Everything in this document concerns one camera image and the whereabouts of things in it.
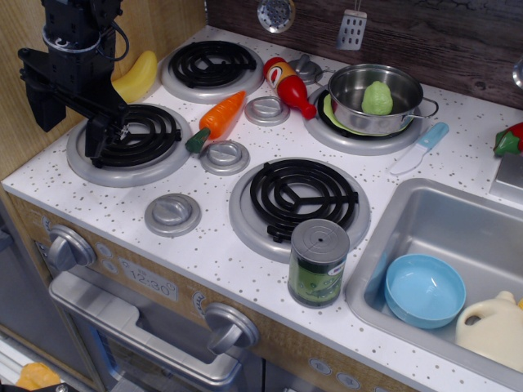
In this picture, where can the green plate under pan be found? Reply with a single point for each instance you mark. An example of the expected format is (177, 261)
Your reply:
(325, 111)

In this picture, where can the silver stovetop knob middle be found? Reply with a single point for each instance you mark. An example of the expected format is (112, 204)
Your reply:
(224, 158)

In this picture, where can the silver stovetop knob front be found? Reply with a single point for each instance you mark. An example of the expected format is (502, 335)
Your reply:
(172, 215)

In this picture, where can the green toy broccoli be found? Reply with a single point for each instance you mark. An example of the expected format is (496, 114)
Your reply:
(377, 99)

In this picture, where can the green labelled toy can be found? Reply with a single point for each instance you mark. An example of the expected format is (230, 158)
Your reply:
(318, 254)

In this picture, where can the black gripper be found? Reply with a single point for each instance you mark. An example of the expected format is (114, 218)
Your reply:
(81, 80)

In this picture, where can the orange toy carrot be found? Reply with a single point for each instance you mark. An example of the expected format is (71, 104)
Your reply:
(217, 122)

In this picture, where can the right oven dial knob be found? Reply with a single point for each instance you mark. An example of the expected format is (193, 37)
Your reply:
(229, 328)

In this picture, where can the back left black burner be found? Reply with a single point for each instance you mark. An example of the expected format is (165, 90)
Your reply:
(207, 72)

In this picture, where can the red toy ketchup bottle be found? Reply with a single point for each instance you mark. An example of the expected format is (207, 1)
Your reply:
(289, 87)

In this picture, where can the front right black burner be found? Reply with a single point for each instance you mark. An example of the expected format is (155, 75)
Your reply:
(270, 200)

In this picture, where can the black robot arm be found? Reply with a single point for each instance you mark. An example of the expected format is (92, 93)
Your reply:
(80, 25)

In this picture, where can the oven dial knob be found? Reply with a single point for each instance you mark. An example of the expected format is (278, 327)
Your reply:
(229, 328)
(69, 249)

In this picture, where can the silver stovetop knob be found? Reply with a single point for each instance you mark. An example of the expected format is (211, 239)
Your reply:
(266, 111)
(172, 215)
(224, 158)
(306, 69)

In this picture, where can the blue plastic bowl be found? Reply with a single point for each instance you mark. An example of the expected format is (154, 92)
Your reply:
(424, 291)

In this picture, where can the cream toy jug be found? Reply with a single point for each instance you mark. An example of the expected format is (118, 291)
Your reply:
(493, 329)

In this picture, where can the orange toy on floor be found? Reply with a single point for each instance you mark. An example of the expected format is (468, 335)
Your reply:
(34, 376)

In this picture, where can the front left black burner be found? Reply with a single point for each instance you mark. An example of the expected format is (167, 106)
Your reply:
(152, 148)

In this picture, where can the silver metal pan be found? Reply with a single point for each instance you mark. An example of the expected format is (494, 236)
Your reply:
(346, 87)

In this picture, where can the silver stovetop knob upper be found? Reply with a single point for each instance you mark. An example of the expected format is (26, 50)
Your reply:
(266, 111)

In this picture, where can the silver stovetop knob back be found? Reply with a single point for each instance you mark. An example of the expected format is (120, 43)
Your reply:
(306, 69)

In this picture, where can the silver oven door handle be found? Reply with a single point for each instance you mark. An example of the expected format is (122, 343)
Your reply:
(133, 355)

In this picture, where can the black burner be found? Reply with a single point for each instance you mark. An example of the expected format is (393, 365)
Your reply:
(207, 72)
(270, 200)
(152, 148)

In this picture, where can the back right burner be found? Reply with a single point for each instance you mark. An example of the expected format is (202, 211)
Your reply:
(324, 131)

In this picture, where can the red toy pepper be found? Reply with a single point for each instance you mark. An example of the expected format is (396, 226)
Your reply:
(509, 141)

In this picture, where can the left oven dial knob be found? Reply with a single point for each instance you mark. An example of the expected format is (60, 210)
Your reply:
(69, 249)

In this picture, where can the yellow toy banana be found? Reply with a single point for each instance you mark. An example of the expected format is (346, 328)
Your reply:
(139, 79)

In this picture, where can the oven clock display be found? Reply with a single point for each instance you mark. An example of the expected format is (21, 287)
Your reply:
(149, 279)

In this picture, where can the hanging silver spatula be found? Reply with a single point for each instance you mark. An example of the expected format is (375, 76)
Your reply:
(351, 32)

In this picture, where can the blue white toy knife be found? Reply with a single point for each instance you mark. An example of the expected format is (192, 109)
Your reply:
(414, 156)

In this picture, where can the hanging silver strainer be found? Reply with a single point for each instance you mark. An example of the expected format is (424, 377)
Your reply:
(276, 16)

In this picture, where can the silver faucet base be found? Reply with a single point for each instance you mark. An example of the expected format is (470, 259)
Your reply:
(507, 182)

